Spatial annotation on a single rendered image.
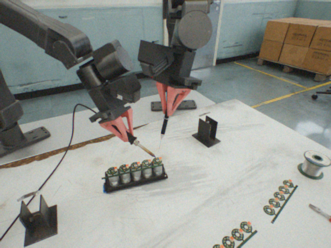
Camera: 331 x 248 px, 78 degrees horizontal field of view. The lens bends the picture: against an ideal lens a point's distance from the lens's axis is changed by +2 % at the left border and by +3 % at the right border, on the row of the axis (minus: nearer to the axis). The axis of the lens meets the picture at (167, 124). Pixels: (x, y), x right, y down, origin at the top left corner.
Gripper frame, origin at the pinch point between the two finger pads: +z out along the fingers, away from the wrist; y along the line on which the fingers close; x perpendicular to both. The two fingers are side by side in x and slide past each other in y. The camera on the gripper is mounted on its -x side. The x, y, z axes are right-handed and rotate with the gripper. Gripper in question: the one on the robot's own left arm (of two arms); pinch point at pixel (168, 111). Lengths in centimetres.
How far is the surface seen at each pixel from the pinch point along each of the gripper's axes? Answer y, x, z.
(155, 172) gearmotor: 1.7, -1.2, 16.2
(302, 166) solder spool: 29.1, 28.6, 8.1
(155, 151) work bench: -6.6, 7.7, 16.9
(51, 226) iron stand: -5.9, -22.9, 26.5
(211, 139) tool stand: 3.4, 23.3, 11.2
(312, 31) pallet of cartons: -30, 342, -82
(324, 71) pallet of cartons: 5, 349, -34
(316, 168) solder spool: 31.9, 26.5, 6.5
